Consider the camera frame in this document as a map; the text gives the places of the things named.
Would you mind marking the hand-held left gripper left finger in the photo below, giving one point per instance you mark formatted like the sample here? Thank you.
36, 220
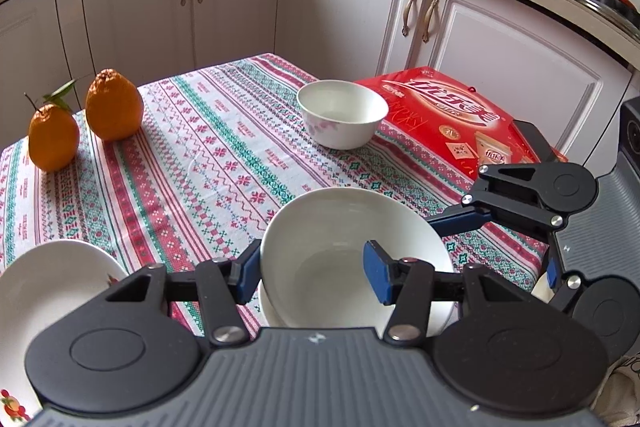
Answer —
247, 277

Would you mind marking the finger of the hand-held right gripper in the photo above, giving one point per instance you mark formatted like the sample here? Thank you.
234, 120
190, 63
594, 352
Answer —
505, 189
552, 274

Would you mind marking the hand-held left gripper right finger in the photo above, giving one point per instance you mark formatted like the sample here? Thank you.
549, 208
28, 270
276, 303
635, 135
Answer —
377, 272

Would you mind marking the white oval fruit-print plate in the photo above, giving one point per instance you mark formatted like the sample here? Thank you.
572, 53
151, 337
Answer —
45, 287

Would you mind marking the red gift box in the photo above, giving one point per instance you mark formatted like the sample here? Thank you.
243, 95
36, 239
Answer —
440, 127

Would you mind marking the patterned tablecloth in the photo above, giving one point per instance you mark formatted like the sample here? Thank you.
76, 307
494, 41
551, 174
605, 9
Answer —
200, 167

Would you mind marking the patterned cloth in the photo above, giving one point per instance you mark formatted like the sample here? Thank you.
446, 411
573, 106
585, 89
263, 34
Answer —
622, 392

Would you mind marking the white floral bowl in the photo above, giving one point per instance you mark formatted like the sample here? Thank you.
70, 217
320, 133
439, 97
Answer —
342, 117

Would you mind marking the red-lid pot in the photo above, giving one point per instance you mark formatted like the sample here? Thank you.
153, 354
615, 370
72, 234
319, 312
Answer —
612, 2

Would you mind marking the large orange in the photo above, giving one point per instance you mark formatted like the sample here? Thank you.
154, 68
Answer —
114, 104

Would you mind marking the white kitchen cabinet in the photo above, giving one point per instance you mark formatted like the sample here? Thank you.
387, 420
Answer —
350, 17

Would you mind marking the orange with leaf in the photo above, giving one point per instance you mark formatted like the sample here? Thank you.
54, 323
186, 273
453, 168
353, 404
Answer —
52, 137

